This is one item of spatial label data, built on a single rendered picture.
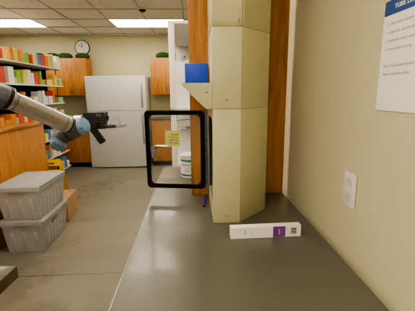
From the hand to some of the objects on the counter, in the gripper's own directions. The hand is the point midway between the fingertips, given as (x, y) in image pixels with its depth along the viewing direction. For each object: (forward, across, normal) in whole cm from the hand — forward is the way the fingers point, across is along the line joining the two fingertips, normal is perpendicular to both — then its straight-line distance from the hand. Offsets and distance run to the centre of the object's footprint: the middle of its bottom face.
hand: (124, 126), depth 156 cm
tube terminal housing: (+55, -23, +37) cm, 70 cm away
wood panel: (+58, -1, +37) cm, 69 cm away
